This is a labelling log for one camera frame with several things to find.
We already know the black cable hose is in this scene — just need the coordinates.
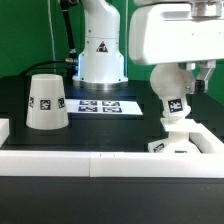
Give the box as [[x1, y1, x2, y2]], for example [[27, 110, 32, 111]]
[[19, 0, 81, 76]]

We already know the white lamp base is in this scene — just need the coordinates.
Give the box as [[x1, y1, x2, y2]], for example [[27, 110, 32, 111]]
[[148, 118, 200, 154]]

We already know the white front fence wall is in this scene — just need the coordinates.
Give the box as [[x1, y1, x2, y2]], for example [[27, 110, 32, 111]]
[[0, 150, 224, 178]]

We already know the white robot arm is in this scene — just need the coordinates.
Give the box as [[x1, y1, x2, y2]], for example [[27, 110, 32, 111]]
[[59, 0, 224, 94]]

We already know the white lamp bulb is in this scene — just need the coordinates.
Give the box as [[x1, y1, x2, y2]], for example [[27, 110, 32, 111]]
[[150, 64, 191, 119]]

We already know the white lamp shade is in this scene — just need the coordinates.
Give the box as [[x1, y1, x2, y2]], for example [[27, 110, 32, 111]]
[[26, 74, 68, 130]]

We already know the white marker sheet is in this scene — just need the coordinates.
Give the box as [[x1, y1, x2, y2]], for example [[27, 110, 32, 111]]
[[66, 99, 142, 115]]

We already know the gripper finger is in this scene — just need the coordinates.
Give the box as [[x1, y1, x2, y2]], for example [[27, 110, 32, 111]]
[[178, 62, 196, 94], [195, 60, 216, 94]]

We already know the white left fence wall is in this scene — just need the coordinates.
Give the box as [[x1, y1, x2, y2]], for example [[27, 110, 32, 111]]
[[0, 119, 10, 147]]

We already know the thin white cable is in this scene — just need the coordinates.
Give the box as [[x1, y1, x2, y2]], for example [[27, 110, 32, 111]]
[[47, 0, 58, 75]]

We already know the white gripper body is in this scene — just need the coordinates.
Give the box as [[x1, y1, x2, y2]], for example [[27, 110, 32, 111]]
[[129, 0, 224, 65]]

